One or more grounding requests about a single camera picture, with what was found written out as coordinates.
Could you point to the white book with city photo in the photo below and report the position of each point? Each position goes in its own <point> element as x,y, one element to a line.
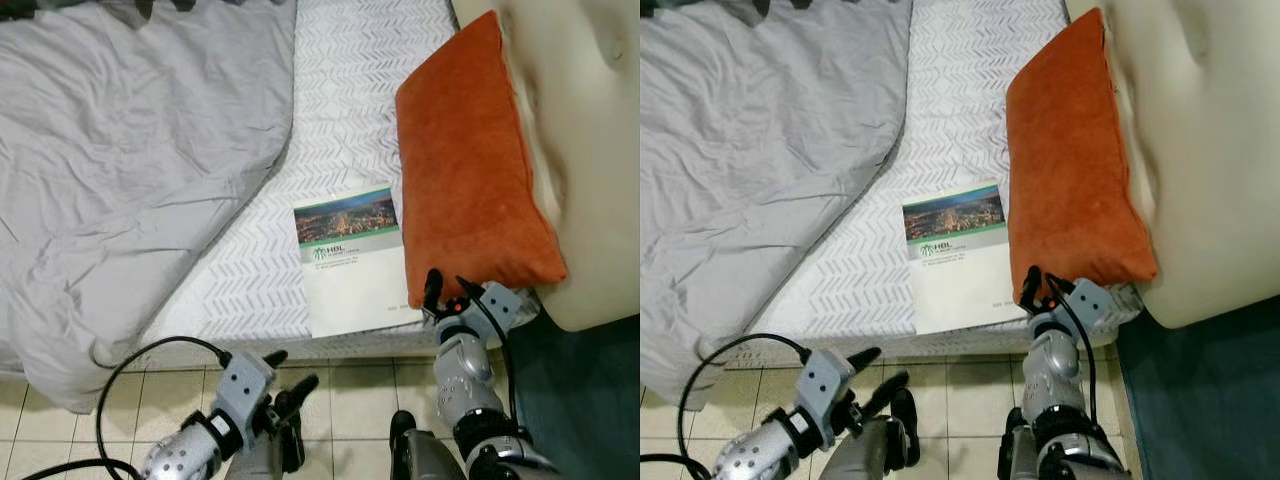
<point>355,280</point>
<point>960,280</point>

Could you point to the orange velvet pillow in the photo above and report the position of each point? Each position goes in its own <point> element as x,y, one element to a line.
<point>470,170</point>
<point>1070,170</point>

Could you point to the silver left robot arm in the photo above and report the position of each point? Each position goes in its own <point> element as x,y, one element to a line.
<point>185,455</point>
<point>760,452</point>

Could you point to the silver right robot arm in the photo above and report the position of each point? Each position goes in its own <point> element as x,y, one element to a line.
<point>465,375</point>
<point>1055,370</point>

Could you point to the grey robot left leg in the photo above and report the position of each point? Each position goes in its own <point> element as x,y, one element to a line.
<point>292,445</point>
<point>905,430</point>

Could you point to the grey robot leg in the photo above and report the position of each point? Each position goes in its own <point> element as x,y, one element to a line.
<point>292,445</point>
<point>905,430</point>
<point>1025,455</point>
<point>425,460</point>

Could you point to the grey robot right leg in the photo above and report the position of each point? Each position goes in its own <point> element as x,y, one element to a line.
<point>425,460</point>
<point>1025,455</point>

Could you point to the cream tufted headboard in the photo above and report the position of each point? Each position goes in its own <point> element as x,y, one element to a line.
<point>1210,150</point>
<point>590,150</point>

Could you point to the mattress with white patterned sheet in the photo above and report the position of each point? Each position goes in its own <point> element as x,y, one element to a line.
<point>960,100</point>
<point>350,100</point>

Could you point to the grey wrinkled blanket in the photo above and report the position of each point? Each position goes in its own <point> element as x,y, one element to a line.
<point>120,150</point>
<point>750,150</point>

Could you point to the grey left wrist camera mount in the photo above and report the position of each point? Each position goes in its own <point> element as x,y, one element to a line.
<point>825,382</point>
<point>243,385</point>

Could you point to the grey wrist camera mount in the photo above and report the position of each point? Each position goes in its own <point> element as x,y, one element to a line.
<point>243,385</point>
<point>505,308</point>
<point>825,382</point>
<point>1100,300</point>

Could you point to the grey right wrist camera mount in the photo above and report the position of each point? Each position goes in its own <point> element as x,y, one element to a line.
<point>505,308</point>
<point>1100,300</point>

